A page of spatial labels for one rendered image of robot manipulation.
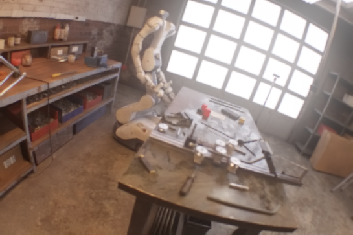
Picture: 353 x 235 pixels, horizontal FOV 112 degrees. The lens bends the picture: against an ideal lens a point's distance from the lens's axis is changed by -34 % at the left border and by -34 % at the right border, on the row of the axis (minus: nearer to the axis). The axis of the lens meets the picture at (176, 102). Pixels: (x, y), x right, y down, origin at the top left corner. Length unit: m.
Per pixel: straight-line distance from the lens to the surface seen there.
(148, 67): 1.92
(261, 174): 0.99
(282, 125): 4.49
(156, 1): 3.97
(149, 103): 1.98
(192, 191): 0.72
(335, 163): 4.52
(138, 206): 0.91
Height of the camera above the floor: 1.38
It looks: 20 degrees down
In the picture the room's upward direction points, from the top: 18 degrees clockwise
